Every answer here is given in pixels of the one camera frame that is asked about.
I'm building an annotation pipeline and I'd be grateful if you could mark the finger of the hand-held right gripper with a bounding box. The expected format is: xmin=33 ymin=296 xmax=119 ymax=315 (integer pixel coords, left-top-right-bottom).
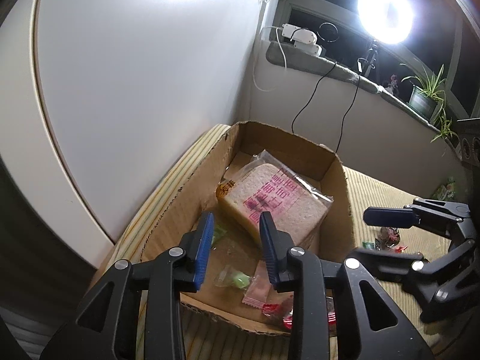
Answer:
xmin=354 ymin=239 xmax=478 ymax=290
xmin=363 ymin=199 xmax=472 ymax=238

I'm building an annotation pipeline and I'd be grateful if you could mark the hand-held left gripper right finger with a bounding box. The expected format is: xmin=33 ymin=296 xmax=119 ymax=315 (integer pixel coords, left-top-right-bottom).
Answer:
xmin=259 ymin=211 xmax=436 ymax=360

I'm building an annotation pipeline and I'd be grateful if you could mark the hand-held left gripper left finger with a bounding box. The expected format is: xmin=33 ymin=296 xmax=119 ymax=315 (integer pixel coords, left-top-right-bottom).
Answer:
xmin=39 ymin=212 xmax=215 ymax=360

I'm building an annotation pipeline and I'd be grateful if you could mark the red and black candy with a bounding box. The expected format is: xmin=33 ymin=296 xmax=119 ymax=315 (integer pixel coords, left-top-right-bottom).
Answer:
xmin=375 ymin=227 xmax=408 ymax=254

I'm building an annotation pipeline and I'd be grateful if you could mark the pink candy packet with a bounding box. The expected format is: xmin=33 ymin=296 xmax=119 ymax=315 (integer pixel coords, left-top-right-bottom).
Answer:
xmin=242 ymin=260 xmax=274 ymax=308

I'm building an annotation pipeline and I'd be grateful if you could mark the light green candy clear wrapper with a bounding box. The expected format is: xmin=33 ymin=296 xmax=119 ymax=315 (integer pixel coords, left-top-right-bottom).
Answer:
xmin=215 ymin=265 xmax=251 ymax=290

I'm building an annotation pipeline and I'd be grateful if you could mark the brown cardboard box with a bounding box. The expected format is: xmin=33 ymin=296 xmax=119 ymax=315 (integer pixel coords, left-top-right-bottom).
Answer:
xmin=140 ymin=121 xmax=357 ymax=336

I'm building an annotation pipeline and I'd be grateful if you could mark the sliced bread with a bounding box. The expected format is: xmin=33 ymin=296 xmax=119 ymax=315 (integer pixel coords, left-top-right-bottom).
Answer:
xmin=215 ymin=150 xmax=334 ymax=250

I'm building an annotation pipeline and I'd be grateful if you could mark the green plastic bag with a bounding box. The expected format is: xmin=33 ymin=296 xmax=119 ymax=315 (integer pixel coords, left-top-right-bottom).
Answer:
xmin=431 ymin=176 xmax=463 ymax=200

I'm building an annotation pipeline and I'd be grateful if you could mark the dark panel with round holes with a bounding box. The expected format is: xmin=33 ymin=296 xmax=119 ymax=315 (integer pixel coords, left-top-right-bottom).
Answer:
xmin=455 ymin=118 xmax=480 ymax=166

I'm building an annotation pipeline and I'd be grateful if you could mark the potted spider plant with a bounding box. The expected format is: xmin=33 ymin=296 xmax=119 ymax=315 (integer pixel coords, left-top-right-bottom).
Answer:
xmin=399 ymin=64 xmax=460 ymax=144

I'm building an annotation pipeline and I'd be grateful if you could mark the black tripod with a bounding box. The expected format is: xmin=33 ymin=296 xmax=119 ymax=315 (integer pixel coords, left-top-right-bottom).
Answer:
xmin=359 ymin=41 xmax=384 ymax=88

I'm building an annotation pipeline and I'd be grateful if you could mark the grey window sill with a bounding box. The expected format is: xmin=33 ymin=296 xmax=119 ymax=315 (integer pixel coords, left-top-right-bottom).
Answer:
xmin=265 ymin=41 xmax=462 ymax=147

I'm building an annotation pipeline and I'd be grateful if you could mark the white power strip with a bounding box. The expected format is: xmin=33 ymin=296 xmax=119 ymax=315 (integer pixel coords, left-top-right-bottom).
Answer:
xmin=281 ymin=23 xmax=325 ymax=56

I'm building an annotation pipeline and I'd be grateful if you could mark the black cable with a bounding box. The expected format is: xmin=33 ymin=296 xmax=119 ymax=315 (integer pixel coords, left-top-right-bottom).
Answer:
xmin=292 ymin=60 xmax=337 ymax=135
xmin=335 ymin=58 xmax=366 ymax=154

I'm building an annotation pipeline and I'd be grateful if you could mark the white cable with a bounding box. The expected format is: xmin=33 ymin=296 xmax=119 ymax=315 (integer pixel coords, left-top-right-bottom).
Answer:
xmin=252 ymin=26 xmax=288 ymax=92

